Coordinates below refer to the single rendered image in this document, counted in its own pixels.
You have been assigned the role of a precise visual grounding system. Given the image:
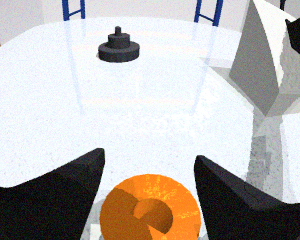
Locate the orange knob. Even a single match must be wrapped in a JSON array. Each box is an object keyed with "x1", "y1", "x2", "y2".
[{"x1": 99, "y1": 173, "x2": 202, "y2": 240}]

